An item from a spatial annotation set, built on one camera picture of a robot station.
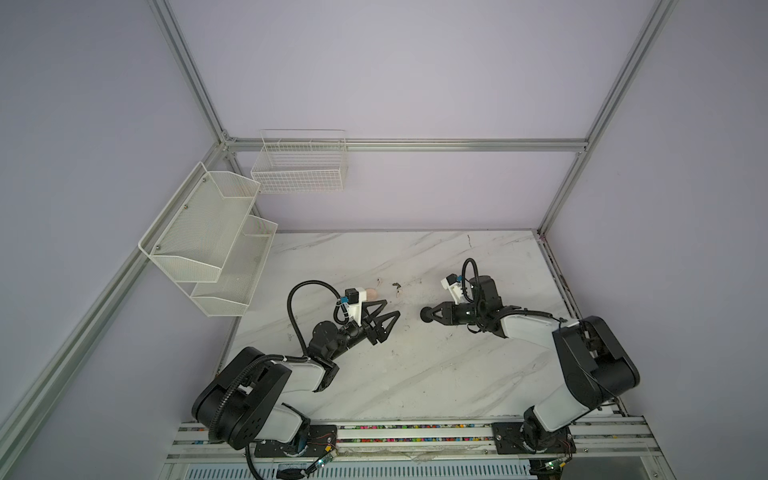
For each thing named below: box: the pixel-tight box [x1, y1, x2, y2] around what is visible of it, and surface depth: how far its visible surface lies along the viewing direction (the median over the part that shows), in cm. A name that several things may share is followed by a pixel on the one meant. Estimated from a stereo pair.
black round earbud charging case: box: [420, 306, 433, 323], surface depth 90 cm
